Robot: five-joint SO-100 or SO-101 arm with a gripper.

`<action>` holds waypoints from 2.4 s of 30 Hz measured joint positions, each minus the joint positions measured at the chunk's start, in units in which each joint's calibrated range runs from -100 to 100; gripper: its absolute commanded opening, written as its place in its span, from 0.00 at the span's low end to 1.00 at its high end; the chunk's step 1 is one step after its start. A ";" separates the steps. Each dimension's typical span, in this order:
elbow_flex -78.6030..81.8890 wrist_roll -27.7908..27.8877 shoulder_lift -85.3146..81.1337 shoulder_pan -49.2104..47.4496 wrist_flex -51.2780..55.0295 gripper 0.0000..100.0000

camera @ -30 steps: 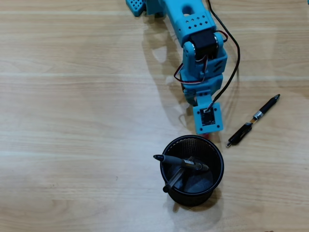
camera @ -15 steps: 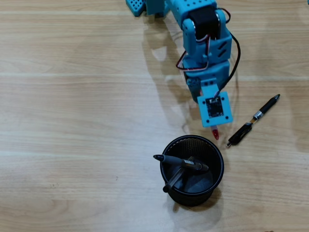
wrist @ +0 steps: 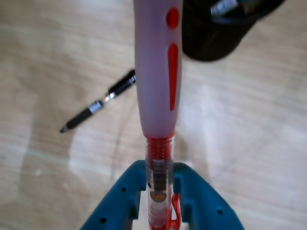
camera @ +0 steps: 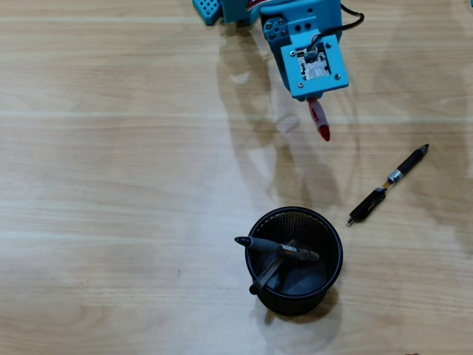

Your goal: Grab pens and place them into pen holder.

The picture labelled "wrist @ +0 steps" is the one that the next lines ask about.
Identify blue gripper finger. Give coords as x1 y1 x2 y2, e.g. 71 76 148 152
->
79 160 147 230
172 162 245 230

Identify black retractable pen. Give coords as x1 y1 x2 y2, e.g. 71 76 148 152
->
59 69 137 134

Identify red retractable pen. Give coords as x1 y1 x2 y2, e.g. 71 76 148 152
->
133 0 184 230

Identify black mesh pen holder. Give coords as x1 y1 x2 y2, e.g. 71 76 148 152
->
181 0 287 62

